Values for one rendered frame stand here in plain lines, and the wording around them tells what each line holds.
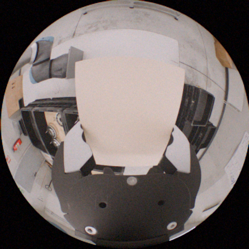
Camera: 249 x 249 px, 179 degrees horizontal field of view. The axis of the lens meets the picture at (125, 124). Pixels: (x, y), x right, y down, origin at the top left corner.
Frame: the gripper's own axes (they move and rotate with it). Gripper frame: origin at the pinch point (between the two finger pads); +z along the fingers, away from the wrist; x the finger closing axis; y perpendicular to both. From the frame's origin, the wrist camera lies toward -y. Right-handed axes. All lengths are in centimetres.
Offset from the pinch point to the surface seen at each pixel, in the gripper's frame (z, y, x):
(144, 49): 39.7, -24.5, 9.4
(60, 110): 16.7, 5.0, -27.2
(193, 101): 58, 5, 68
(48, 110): 16.7, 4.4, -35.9
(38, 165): 53, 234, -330
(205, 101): 61, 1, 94
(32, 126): 26, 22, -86
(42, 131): 20, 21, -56
